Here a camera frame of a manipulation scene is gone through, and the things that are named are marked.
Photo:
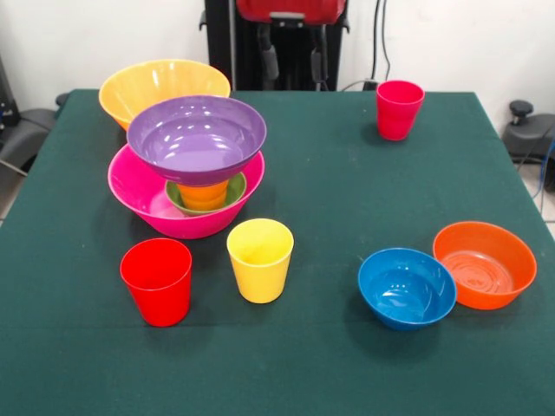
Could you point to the yellow cup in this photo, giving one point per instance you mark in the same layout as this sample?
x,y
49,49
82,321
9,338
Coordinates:
x,y
260,281

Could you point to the blue bowl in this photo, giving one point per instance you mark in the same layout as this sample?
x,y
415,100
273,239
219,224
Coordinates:
x,y
407,318

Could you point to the large pink bowl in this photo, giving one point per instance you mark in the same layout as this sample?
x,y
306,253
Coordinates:
x,y
126,186

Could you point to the dark green table cloth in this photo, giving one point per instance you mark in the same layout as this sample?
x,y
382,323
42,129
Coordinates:
x,y
277,368

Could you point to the crimson cup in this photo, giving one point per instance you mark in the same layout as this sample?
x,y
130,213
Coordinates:
x,y
396,121

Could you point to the large orange bowl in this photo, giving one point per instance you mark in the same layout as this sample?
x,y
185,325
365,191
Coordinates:
x,y
117,99

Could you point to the purple bowl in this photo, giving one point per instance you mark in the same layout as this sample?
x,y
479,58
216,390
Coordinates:
x,y
195,138

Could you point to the black machine base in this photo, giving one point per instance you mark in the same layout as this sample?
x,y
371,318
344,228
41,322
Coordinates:
x,y
26,130
529,138

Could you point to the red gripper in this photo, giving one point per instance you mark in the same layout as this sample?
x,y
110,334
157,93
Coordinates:
x,y
290,11

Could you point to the orange-red bowl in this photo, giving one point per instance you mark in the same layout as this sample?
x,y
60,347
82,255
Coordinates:
x,y
485,299

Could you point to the stack of green bowls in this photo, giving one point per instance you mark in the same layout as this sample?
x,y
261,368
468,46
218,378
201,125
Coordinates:
x,y
236,190

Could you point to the red cup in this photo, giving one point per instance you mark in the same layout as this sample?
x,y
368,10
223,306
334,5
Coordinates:
x,y
160,303

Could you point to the orange cup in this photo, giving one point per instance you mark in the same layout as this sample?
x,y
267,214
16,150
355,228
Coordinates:
x,y
204,193
204,204

